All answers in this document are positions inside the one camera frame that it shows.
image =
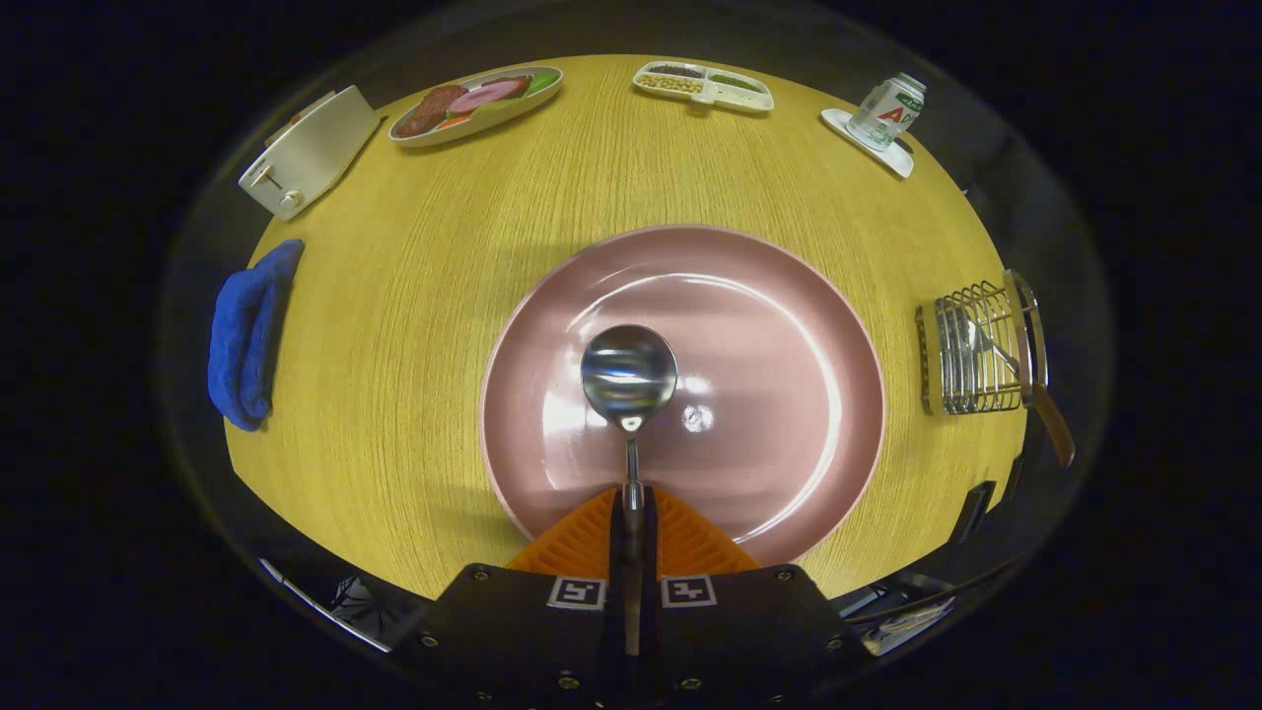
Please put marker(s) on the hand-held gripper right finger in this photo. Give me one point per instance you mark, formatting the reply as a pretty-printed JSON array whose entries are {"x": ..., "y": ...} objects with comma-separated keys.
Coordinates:
[{"x": 647, "y": 537}]

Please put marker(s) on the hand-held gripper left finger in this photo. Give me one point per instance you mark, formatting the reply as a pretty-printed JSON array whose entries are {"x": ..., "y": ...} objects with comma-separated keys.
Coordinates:
[{"x": 617, "y": 537}]

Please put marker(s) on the metal spoon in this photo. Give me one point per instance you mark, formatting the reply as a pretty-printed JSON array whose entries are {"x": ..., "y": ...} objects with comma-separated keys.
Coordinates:
[{"x": 629, "y": 375}]

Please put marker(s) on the metal fork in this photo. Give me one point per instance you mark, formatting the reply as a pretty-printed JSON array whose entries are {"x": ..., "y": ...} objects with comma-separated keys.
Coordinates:
[{"x": 1055, "y": 424}]

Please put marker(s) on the pink round plate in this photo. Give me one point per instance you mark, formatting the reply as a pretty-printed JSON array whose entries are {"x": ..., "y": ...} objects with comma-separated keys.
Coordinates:
[{"x": 769, "y": 394}]

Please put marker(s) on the black table clamp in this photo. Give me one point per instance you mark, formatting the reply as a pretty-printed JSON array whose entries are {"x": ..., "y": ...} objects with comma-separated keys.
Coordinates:
[{"x": 974, "y": 511}]

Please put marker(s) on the metal cutlery drainer basket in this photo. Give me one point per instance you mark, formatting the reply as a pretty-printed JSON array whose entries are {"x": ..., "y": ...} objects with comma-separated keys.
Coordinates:
[{"x": 971, "y": 375}]

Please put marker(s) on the blue cloth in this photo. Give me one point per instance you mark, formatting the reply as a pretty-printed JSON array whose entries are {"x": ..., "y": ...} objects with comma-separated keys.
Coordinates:
[{"x": 246, "y": 335}]

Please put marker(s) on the oval food plate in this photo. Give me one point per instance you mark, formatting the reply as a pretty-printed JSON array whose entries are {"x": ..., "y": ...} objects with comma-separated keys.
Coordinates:
[{"x": 493, "y": 118}]

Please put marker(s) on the white square coaster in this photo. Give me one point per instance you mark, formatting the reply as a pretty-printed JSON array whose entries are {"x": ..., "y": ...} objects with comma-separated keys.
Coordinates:
[{"x": 882, "y": 156}]

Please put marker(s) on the white divided bean dish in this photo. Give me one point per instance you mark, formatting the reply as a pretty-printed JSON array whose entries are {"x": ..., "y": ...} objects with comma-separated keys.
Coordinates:
[{"x": 730, "y": 96}]

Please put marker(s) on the green lettuce leaf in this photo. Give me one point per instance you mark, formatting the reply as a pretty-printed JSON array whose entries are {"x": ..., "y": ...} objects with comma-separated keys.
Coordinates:
[{"x": 540, "y": 82}]

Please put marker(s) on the pink ham slice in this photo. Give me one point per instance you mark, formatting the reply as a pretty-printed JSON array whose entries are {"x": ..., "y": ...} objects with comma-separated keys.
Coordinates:
[{"x": 488, "y": 94}]

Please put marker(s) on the brown meat patty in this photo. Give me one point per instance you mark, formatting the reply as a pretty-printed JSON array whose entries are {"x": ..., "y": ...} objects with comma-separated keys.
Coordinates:
[{"x": 429, "y": 108}]

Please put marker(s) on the white drink bottle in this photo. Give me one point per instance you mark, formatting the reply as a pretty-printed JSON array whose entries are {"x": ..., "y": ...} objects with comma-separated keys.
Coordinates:
[{"x": 887, "y": 110}]

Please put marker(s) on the white toaster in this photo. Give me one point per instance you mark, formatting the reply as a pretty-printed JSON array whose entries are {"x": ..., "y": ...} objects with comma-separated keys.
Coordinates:
[{"x": 315, "y": 148}]

